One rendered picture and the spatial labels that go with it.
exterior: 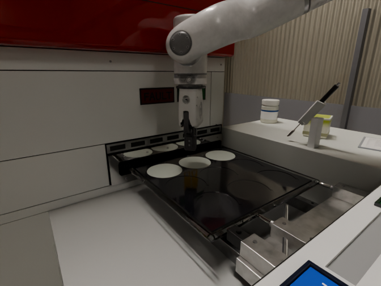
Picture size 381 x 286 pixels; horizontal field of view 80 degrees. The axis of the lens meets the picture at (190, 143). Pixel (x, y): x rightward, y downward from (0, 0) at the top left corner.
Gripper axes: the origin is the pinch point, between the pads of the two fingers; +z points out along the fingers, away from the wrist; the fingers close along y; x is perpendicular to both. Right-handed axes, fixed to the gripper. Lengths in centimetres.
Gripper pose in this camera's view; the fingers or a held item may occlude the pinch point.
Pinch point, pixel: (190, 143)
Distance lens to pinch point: 63.7
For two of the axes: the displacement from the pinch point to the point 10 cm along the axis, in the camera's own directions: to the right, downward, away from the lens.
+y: 2.3, -2.8, 9.3
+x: -9.7, -0.7, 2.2
